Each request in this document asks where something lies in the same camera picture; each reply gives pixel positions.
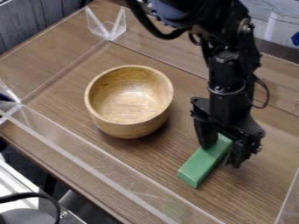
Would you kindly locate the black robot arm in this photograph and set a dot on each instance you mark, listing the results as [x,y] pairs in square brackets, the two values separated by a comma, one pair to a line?
[219,27]

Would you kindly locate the white container top right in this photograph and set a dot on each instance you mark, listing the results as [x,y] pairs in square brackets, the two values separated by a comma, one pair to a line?
[281,29]

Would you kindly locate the clear acrylic front wall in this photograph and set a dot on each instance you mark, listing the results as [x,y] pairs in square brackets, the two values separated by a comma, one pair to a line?
[132,197]

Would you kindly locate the grey metal stand base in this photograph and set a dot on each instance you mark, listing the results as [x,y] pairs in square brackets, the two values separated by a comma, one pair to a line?
[20,213]

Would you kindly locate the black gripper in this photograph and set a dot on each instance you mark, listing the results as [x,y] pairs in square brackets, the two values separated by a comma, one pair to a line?
[243,131]

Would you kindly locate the brown wooden bowl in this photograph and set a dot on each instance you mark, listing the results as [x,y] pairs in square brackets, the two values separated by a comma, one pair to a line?
[128,100]

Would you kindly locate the green rectangular block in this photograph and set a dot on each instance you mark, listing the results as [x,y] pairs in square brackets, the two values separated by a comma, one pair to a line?
[201,162]

